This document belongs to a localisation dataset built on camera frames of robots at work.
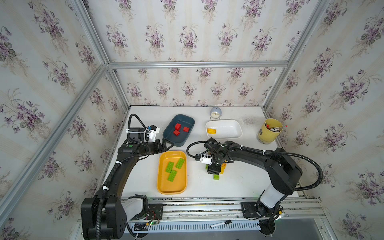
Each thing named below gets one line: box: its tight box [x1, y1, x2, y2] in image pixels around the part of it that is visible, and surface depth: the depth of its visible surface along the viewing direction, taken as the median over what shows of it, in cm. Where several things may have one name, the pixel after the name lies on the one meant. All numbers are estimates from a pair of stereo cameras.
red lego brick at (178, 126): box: [174, 123, 182, 131], surface depth 106 cm
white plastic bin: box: [205, 119, 243, 140], surface depth 107 cm
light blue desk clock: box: [210, 107, 222, 121], surface depth 112 cm
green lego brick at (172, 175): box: [167, 169, 177, 182], surface depth 87 cm
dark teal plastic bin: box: [162, 114, 196, 147], surface depth 106 cm
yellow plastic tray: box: [157, 150, 188, 195], surface depth 88 cm
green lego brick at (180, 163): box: [175, 158, 185, 169], surface depth 92 cm
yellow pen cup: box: [257, 118, 284, 145], surface depth 94 cm
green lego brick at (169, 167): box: [166, 162, 175, 173], surface depth 90 cm
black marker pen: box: [210, 219, 232, 228], surface depth 72 cm
